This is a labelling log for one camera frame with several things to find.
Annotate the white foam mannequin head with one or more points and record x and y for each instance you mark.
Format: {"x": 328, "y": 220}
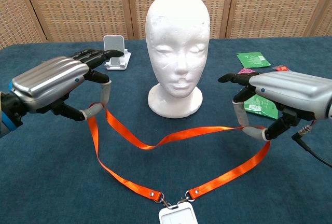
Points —
{"x": 176, "y": 40}

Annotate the white badge card holder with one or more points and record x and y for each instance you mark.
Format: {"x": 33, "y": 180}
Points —
{"x": 179, "y": 216}

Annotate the dark blue felt table cover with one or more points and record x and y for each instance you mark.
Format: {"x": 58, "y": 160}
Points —
{"x": 64, "y": 169}

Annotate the red candy packet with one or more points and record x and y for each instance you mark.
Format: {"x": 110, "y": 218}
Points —
{"x": 281, "y": 68}

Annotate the pink patterned sachet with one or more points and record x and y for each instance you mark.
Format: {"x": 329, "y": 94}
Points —
{"x": 247, "y": 71}

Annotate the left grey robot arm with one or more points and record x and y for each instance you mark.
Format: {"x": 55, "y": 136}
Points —
{"x": 7, "y": 115}

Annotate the green sachet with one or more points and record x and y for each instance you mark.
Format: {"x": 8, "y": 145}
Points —
{"x": 259, "y": 104}
{"x": 252, "y": 59}

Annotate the white phone stand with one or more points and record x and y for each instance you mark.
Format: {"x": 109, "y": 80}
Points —
{"x": 114, "y": 45}

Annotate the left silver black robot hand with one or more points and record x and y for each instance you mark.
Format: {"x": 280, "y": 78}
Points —
{"x": 52, "y": 78}

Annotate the woven bamboo folding screen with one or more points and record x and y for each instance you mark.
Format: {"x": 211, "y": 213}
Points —
{"x": 77, "y": 6}

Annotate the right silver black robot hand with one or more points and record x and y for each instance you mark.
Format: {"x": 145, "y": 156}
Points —
{"x": 290, "y": 91}

